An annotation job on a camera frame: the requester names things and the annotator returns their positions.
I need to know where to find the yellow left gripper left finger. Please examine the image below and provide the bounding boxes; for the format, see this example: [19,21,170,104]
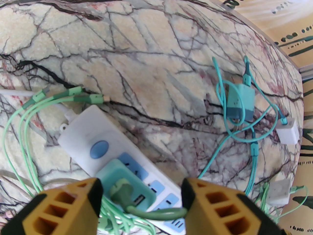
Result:
[0,178,103,235]

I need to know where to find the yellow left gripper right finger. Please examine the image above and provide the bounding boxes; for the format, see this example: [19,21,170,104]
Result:
[181,178,285,235]

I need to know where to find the pale pink USB charger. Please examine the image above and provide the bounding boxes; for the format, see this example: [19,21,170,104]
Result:
[268,179,292,205]

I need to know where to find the teal USB charger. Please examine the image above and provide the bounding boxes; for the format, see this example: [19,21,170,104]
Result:
[226,83,255,127]
[95,159,157,212]

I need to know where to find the white power strip blue sockets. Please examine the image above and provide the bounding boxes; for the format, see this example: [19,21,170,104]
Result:
[59,105,186,235]

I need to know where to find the white USB charger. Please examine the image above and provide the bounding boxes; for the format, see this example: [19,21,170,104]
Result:
[276,118,300,145]

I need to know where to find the teal three-head charging cable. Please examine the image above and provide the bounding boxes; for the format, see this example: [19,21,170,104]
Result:
[212,55,280,141]
[197,107,288,198]

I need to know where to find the aluminium frame post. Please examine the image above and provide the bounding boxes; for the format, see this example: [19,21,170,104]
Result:
[298,66,313,82]

